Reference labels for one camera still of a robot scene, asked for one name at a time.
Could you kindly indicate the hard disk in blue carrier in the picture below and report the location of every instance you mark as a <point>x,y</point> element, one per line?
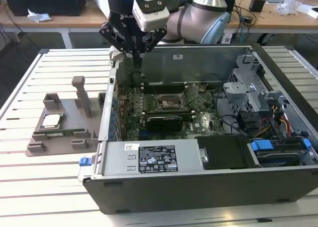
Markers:
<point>262,145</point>

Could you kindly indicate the large black box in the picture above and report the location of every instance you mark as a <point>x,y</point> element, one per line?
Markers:
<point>44,1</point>

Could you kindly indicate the green motherboard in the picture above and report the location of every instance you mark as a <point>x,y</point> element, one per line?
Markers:
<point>203,117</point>

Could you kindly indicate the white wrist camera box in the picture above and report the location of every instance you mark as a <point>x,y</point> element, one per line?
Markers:
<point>151,18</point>

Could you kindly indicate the black graphics card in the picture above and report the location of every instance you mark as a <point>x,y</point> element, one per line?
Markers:
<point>164,124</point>

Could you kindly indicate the grey metal drive cage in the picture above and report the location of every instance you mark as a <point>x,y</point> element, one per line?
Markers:
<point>238,88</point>

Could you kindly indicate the wooden desk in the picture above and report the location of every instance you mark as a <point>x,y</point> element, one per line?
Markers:
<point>74,21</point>
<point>273,23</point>

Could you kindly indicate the small brown board component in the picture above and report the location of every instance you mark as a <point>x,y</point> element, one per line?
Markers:
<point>202,88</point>

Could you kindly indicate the crumpled white paper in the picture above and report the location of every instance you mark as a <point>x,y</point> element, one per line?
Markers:
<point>37,16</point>

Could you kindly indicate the CPU socket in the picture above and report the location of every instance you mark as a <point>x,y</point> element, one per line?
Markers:
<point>171,101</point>

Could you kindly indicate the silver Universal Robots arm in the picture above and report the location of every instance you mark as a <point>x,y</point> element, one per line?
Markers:
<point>188,21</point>

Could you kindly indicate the installed dark RAM stick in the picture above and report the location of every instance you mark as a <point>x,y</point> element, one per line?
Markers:
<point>188,115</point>

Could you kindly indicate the grey-brown parts rack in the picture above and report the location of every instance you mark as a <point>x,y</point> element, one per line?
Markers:
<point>67,117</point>

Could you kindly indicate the black drive box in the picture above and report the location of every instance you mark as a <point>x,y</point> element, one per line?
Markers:
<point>223,152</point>

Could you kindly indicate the silver CPU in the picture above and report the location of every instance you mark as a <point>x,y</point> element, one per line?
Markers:
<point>51,121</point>

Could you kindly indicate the white printer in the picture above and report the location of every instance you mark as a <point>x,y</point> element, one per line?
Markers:
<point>99,1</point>

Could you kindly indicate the open black PC case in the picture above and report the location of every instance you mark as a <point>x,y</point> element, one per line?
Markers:
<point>198,192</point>

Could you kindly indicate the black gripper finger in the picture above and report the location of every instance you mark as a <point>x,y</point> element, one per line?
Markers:
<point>106,30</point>
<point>156,38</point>

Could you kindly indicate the grey power supply unit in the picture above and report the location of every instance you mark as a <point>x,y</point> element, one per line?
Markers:
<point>116,160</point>

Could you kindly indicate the green RAM stick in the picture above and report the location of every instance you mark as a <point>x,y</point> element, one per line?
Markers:
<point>72,131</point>

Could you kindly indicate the clear plastic bag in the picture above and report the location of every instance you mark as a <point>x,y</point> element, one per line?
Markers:
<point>288,7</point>

